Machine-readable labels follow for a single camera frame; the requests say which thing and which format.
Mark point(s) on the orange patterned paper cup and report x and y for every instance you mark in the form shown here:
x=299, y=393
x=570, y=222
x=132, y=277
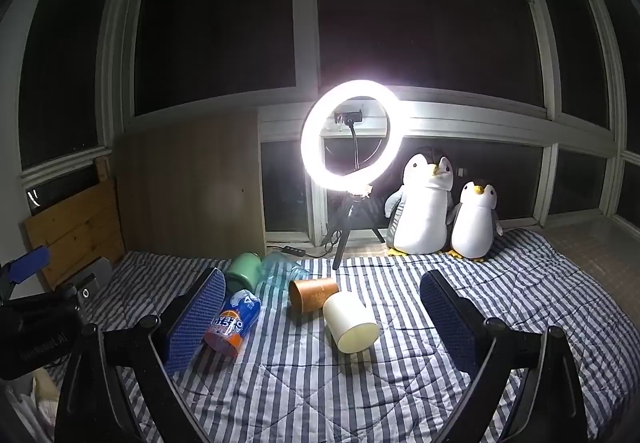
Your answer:
x=309, y=295

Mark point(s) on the white paper cup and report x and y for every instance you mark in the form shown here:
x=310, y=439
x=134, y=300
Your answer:
x=352, y=325

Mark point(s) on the green cup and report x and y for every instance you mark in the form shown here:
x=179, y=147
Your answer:
x=244, y=272

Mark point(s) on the black power strip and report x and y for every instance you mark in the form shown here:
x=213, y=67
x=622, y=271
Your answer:
x=295, y=252

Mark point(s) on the blue Arctic Ocean can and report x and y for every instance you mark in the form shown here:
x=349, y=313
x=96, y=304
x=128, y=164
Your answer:
x=233, y=324

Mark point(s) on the striped blue white quilt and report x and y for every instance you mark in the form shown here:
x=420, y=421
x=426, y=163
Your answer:
x=290, y=383

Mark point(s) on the wooden cabinet board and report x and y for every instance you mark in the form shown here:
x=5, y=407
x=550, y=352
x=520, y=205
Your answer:
x=192, y=188

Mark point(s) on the small plush penguin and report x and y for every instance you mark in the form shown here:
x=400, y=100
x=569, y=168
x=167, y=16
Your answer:
x=474, y=222

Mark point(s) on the wooden headboard panel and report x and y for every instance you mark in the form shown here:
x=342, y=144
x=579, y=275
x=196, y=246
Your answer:
x=80, y=229

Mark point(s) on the black tripod stand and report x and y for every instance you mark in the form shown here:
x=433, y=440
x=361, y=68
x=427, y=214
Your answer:
x=339, y=230

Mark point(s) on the large plush penguin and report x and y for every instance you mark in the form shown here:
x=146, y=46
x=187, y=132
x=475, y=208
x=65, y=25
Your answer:
x=418, y=210

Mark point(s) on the clear blue plastic cup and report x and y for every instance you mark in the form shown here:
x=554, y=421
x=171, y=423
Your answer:
x=278, y=271

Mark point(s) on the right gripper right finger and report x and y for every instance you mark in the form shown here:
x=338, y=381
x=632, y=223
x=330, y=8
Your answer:
x=549, y=406

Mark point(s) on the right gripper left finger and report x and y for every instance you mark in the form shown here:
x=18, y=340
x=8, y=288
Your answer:
x=94, y=404

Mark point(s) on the white window frame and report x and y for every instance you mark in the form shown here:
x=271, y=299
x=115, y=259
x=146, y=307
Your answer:
x=533, y=96

